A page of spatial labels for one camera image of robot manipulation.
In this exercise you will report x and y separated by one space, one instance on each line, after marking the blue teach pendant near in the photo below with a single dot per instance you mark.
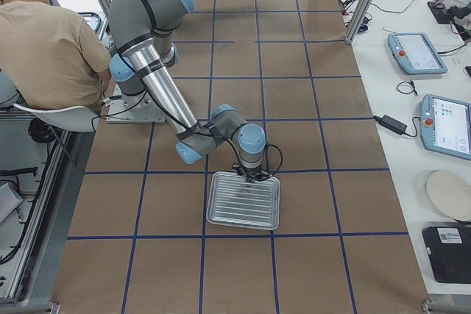
445 126

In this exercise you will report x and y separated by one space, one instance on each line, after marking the person in beige shirt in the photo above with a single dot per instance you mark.
52 56

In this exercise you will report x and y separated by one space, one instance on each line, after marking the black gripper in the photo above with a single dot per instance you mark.
250 175

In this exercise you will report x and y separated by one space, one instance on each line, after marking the blue teach pendant far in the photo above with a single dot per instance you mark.
415 54

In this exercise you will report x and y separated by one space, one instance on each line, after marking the blue teach pendant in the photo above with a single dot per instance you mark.
415 54
445 126

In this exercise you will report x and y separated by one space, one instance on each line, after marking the black power adapter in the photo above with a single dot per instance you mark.
391 124

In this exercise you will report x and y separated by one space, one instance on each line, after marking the white chair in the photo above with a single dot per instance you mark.
73 119

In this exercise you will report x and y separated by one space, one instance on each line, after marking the ribbed metal tray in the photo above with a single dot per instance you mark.
233 201

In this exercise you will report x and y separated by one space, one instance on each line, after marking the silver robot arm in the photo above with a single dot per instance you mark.
134 25

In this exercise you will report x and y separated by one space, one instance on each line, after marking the black flat box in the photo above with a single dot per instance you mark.
448 251

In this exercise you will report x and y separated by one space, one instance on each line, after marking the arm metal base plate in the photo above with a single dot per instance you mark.
138 109

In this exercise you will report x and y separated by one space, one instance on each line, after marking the beige round plate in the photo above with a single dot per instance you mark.
450 194

